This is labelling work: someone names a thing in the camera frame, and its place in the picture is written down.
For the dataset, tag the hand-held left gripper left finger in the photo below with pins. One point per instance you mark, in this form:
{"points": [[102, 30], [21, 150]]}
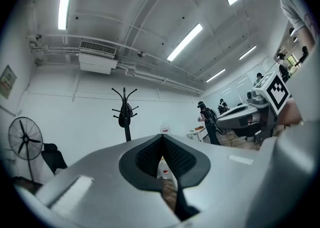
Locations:
{"points": [[100, 184]]}

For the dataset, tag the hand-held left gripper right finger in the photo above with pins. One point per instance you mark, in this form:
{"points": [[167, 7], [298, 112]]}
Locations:
{"points": [[237, 184]]}

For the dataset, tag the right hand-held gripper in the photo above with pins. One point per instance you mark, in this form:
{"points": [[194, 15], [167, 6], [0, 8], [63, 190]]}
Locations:
{"points": [[277, 92]]}

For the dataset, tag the black coat rack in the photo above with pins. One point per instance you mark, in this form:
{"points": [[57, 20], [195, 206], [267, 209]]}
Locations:
{"points": [[127, 132]]}

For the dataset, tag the black backpack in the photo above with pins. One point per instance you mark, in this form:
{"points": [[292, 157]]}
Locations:
{"points": [[125, 117]]}

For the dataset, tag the person's right forearm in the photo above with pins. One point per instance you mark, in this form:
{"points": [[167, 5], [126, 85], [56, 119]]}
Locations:
{"points": [[291, 114]]}

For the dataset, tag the orange flat box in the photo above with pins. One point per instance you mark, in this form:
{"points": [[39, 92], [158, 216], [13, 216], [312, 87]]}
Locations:
{"points": [[199, 128]]}

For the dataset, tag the white desk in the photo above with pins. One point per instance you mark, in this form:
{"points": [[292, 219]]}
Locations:
{"points": [[196, 133]]}

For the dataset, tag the black mesh office chair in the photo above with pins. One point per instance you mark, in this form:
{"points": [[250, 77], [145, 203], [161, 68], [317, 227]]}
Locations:
{"points": [[52, 157]]}

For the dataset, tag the white water dispenser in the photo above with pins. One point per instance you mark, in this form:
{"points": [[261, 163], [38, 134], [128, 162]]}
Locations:
{"points": [[161, 166]]}

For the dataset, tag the clear water jug red label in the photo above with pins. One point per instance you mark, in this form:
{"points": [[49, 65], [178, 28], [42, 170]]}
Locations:
{"points": [[165, 128]]}

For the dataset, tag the black standing fan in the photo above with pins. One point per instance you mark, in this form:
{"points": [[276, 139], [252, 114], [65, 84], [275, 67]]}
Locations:
{"points": [[25, 139]]}

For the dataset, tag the white ceiling pipe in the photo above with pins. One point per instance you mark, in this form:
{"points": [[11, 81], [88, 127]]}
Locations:
{"points": [[140, 52]]}

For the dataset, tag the person's grey printed shirt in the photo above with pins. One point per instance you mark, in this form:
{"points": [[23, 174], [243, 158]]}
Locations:
{"points": [[292, 10]]}

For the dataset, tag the white air conditioner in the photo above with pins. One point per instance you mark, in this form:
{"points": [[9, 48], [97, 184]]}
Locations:
{"points": [[97, 60]]}

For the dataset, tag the ceiling security camera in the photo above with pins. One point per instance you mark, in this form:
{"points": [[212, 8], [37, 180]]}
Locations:
{"points": [[141, 54]]}

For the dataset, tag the wall poster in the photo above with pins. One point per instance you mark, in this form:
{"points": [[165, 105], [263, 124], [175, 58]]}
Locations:
{"points": [[7, 81]]}

